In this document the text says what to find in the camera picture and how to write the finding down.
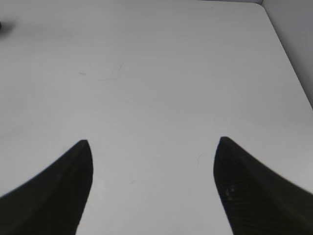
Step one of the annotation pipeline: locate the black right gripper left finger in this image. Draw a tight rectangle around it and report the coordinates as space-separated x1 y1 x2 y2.
0 140 93 235

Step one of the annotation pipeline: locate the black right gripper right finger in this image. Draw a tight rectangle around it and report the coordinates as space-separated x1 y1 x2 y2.
214 137 313 235

